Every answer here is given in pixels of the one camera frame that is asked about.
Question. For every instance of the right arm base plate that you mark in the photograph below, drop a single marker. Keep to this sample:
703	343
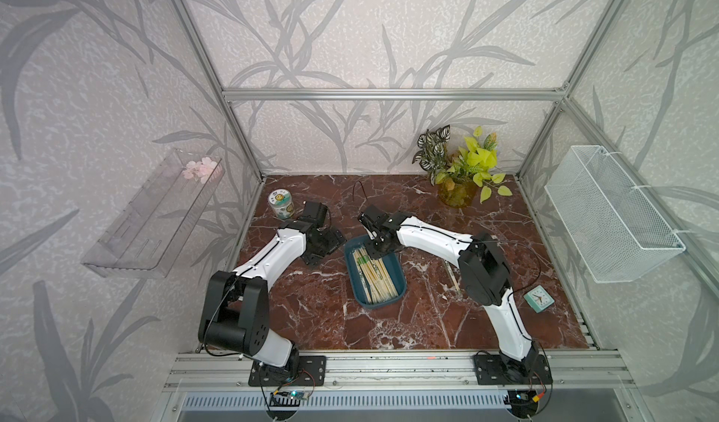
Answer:
501	370

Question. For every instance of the small printed tin can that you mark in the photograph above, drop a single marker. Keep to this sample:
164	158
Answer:
281	202

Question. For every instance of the aluminium front rail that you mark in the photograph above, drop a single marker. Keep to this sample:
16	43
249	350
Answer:
406	370

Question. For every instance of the teal storage box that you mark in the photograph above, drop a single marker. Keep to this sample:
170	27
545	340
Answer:
392	264

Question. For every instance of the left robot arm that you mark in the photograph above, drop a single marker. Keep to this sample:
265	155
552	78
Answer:
236	310

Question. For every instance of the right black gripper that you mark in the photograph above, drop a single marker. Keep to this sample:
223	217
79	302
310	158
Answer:
374	254

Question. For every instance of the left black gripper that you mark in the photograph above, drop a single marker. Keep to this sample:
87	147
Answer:
334	243

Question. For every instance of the white wire mesh basket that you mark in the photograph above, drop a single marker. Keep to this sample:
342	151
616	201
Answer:
619	233

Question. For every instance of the potted green plant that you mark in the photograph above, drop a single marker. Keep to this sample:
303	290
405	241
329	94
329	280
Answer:
469	172

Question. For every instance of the pink flower decoration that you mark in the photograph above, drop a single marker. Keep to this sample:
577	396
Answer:
202	170

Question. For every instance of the small teal alarm clock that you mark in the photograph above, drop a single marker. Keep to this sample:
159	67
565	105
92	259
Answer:
539	299

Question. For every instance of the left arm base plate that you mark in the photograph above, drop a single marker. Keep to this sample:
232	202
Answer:
302	370

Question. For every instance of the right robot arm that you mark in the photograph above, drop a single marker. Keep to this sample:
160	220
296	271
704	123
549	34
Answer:
484	270

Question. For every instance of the clear acrylic wall shelf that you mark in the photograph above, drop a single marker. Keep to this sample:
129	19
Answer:
147	237

